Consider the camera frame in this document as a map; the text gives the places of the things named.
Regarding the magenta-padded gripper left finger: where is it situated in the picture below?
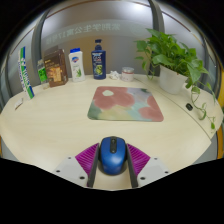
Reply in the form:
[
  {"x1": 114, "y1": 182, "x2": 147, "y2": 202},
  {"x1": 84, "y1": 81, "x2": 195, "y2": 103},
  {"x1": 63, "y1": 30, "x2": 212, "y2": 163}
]
[{"x1": 52, "y1": 142, "x2": 101, "y2": 189}]

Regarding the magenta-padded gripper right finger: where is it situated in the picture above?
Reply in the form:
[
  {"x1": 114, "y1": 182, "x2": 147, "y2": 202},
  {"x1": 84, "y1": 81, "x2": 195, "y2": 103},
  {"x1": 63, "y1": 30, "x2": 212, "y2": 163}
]
[{"x1": 124, "y1": 143, "x2": 172, "y2": 189}]

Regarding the blue computer mouse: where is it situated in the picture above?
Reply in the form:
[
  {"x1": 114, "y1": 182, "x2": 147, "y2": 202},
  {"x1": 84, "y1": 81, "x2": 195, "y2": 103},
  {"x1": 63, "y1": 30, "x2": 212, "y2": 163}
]
[{"x1": 98, "y1": 135, "x2": 129, "y2": 176}]

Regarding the floral pastel mouse pad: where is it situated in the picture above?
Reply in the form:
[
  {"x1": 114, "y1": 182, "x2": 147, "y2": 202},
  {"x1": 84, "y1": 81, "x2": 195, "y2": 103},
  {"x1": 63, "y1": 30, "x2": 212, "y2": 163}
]
[{"x1": 87, "y1": 86, "x2": 165, "y2": 123}]

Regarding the small white packet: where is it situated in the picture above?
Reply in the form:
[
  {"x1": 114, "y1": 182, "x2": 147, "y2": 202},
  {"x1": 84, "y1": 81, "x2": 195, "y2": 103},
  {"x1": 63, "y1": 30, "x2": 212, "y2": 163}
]
[{"x1": 13, "y1": 97, "x2": 25, "y2": 111}]

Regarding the small round white jar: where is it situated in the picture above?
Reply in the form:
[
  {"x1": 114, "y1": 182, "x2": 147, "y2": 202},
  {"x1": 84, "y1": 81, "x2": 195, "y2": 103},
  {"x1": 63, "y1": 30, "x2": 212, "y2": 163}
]
[{"x1": 120, "y1": 66, "x2": 135, "y2": 83}]

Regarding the crumpled white tissue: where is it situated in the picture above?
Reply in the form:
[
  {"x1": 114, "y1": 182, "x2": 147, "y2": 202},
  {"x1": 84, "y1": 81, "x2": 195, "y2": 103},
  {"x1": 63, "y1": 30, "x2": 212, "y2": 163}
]
[{"x1": 108, "y1": 70, "x2": 121, "y2": 81}]

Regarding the clear green-labelled bottle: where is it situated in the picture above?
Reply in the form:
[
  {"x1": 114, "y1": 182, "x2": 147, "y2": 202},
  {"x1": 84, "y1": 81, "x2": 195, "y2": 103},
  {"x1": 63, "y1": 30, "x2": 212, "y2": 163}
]
[{"x1": 36, "y1": 58, "x2": 51, "y2": 90}]

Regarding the white bottle with blue cap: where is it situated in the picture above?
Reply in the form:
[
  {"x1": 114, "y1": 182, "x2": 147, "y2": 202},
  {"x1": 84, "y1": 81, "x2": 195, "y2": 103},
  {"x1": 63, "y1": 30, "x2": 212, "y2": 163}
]
[{"x1": 68, "y1": 47, "x2": 86, "y2": 83}]

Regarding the brown carton box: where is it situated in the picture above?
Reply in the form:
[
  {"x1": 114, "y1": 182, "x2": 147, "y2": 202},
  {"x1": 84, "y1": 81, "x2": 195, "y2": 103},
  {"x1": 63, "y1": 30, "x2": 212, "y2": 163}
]
[{"x1": 43, "y1": 45, "x2": 70, "y2": 88}]

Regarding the potted green plant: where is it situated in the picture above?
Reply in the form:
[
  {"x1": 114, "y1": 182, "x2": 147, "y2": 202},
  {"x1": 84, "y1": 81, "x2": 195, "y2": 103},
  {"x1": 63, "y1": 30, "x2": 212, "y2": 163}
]
[{"x1": 134, "y1": 28, "x2": 217, "y2": 131}]

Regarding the green and white tube box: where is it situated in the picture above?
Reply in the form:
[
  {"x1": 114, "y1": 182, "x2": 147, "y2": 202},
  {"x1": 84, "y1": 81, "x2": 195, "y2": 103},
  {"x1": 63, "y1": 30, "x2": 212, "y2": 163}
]
[{"x1": 17, "y1": 45, "x2": 36, "y2": 101}]

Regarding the dark blue pump bottle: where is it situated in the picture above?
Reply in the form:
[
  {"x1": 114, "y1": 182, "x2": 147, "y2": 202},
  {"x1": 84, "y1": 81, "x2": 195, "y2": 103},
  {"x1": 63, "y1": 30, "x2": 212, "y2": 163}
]
[{"x1": 91, "y1": 38, "x2": 107, "y2": 81}]

